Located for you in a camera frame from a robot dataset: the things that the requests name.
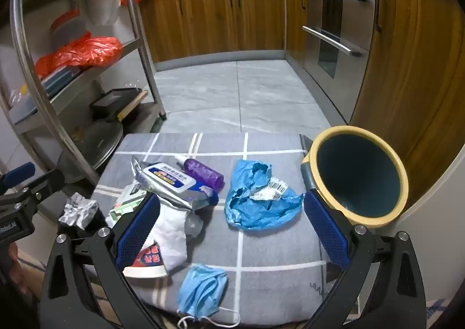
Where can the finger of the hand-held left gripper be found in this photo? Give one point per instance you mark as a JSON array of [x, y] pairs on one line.
[[43, 185], [18, 173]]

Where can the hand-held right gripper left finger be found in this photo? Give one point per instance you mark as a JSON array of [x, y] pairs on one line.
[[140, 230]]

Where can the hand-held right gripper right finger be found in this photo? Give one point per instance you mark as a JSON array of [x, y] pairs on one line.
[[327, 227]]

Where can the yellow-rimmed teal bin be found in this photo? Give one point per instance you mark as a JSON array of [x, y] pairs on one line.
[[356, 172]]

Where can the purple spray bottle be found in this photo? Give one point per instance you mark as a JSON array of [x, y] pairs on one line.
[[203, 171]]

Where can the red printed paper cup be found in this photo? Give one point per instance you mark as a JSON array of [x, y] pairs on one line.
[[149, 260]]

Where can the crumpled silver foil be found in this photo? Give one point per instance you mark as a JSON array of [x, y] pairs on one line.
[[76, 211]]

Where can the black plastic wrapper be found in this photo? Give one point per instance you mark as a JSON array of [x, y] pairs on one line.
[[95, 218]]

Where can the silver wet wipes packet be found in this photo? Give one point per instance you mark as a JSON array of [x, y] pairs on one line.
[[167, 176]]

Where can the grey plaid cloth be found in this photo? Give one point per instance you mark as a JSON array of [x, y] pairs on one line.
[[269, 252]]

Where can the white barcode label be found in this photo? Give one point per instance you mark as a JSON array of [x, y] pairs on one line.
[[272, 189]]

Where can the glass pan lid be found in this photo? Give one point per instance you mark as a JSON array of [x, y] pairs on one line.
[[94, 140]]

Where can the crumpled blue plastic bag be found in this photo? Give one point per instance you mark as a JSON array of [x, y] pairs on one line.
[[250, 212]]

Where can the blue face mask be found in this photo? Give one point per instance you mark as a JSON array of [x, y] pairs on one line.
[[201, 289]]

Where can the grey storage boxes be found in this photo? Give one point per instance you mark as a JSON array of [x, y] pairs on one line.
[[60, 78]]

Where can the black tray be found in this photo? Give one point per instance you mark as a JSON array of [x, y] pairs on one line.
[[112, 100]]

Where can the metal shelf rack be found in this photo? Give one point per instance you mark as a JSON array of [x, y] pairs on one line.
[[140, 118]]

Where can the wooden cutting board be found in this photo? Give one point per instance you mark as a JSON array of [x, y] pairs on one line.
[[132, 105]]

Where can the clear container orange lid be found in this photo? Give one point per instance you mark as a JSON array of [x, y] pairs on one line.
[[67, 27]]

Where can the tall wooden cabinet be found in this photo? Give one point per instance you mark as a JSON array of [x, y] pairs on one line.
[[407, 78]]

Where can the stainless built-in oven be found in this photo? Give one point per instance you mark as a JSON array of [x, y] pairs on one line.
[[348, 23]]

